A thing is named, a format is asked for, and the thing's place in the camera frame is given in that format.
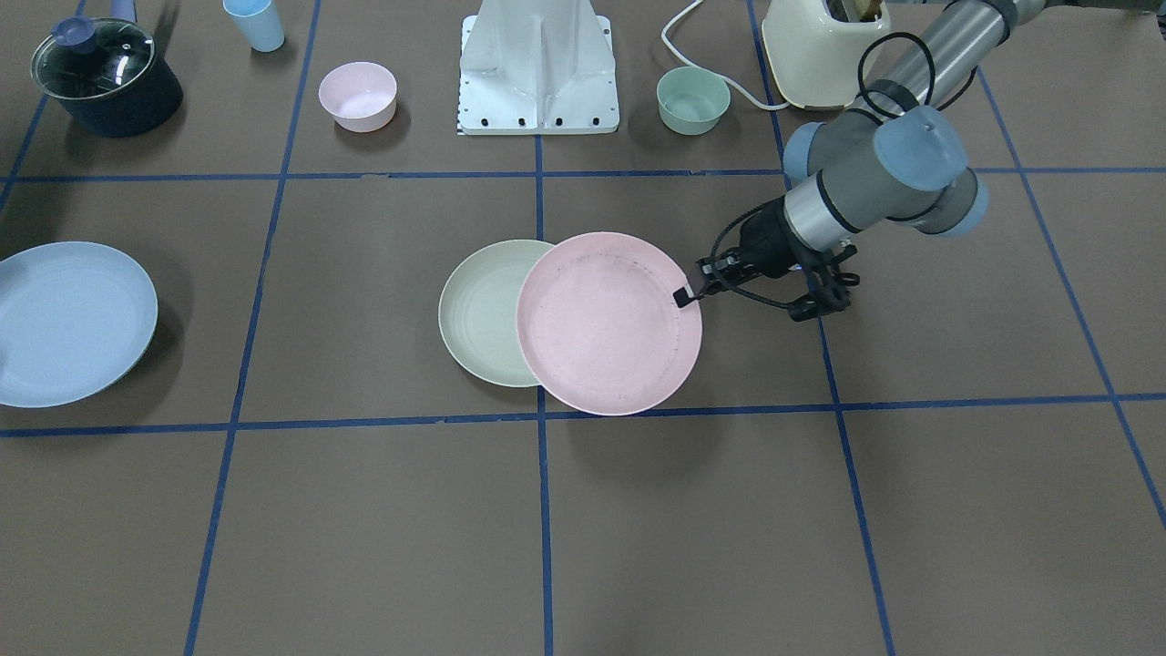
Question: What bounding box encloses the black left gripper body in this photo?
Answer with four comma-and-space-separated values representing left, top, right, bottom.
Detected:
697, 198, 812, 294

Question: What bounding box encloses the pink plate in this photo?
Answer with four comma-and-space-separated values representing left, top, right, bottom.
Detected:
517, 231, 703, 416

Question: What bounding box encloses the blue plate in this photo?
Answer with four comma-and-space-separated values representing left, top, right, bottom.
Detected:
1, 241, 159, 408

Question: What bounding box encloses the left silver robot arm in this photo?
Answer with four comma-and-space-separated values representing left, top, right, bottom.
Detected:
673, 1, 1048, 323

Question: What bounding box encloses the green bowl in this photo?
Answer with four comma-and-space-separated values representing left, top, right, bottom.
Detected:
655, 68, 731, 137

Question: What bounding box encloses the cream toaster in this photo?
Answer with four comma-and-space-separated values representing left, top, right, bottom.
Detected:
761, 1, 892, 111

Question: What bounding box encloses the beige plate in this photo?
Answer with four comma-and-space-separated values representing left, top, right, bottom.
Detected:
438, 240, 552, 389

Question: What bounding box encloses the pink bowl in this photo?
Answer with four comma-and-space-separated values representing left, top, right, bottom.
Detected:
317, 61, 399, 133

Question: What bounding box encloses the light blue cup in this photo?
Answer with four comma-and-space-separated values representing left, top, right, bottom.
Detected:
222, 0, 286, 52

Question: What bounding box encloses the dark pot with glass lid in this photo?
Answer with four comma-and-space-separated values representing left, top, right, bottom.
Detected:
29, 16, 184, 137

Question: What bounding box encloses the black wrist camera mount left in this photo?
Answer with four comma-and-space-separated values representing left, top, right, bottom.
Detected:
787, 241, 861, 323

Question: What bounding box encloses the white toaster cord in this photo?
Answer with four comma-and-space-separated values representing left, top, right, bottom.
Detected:
660, 0, 791, 112

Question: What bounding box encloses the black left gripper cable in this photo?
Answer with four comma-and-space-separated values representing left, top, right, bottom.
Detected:
709, 31, 948, 315

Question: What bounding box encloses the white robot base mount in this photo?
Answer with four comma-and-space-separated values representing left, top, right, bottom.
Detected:
457, 1, 620, 136

